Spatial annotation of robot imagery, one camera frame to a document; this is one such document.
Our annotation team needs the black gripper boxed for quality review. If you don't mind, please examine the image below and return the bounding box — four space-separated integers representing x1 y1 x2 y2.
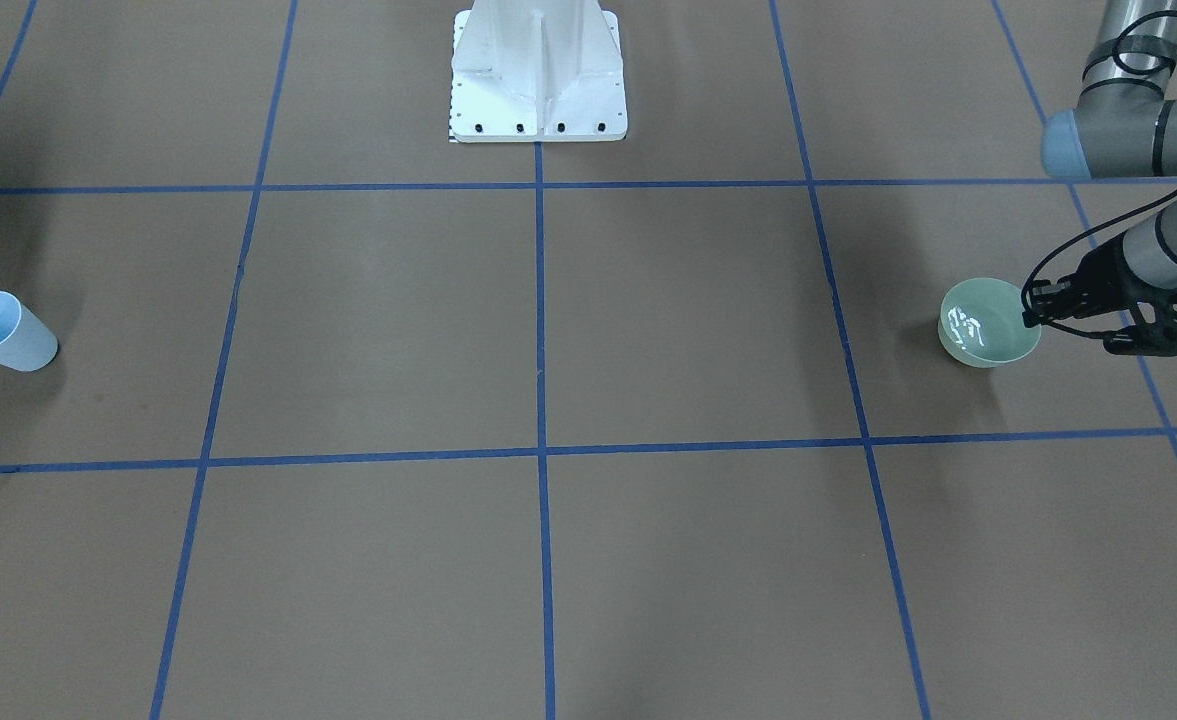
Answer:
1022 238 1163 329

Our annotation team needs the light blue plastic cup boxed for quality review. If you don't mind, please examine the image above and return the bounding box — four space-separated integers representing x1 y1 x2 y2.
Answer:
0 291 59 373

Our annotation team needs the mint green ceramic bowl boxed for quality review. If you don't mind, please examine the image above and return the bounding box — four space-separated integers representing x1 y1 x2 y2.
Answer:
937 276 1042 369

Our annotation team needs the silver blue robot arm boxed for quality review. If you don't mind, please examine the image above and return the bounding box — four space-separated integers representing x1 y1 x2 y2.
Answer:
1020 1 1177 334

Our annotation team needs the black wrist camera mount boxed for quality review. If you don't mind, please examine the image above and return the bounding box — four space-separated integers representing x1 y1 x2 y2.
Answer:
1103 284 1177 356

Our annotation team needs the white camera mast pedestal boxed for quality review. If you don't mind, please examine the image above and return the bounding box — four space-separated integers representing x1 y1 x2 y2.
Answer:
448 1 629 144

